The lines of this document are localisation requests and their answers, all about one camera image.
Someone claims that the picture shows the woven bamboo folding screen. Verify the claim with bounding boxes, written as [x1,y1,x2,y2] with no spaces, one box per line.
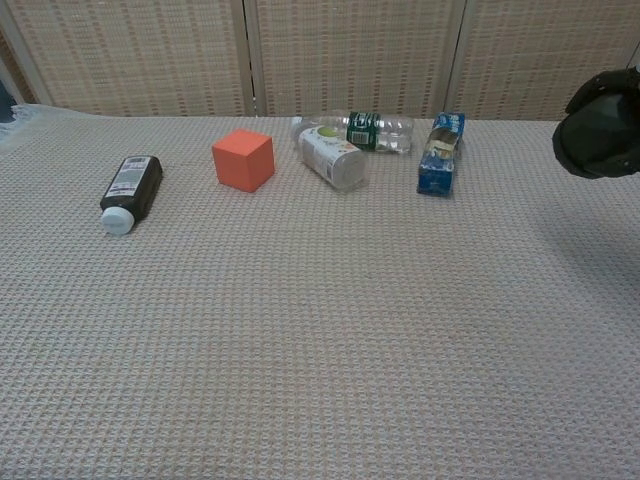
[0,0,640,123]

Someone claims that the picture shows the blue background object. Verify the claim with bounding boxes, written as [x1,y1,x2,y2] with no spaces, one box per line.
[0,73,15,125]

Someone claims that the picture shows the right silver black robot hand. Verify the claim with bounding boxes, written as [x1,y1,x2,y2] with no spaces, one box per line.
[564,62,640,117]

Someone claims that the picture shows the clear bottle with white label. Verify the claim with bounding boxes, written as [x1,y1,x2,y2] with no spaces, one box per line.
[294,124,370,192]

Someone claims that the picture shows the orange cube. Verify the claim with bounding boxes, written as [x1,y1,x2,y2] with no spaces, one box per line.
[211,127,276,194]

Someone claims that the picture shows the blue cookie package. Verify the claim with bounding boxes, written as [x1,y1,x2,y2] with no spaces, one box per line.
[416,110,467,198]

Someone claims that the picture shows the dark bottle with white cap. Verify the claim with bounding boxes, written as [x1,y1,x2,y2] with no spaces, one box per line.
[99,154,165,237]

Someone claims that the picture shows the beige waffle weave tablecloth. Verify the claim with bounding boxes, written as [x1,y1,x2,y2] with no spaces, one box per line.
[0,103,640,480]

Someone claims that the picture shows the clear bottle with green label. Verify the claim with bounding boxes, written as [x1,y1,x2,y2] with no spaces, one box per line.
[291,110,417,155]

